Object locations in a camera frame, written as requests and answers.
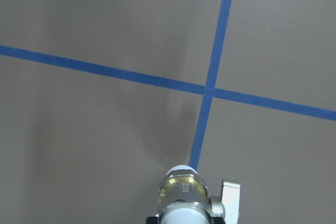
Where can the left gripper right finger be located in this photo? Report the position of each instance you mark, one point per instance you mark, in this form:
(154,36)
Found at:
(217,220)

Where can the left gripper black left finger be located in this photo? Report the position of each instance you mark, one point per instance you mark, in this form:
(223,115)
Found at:
(152,220)

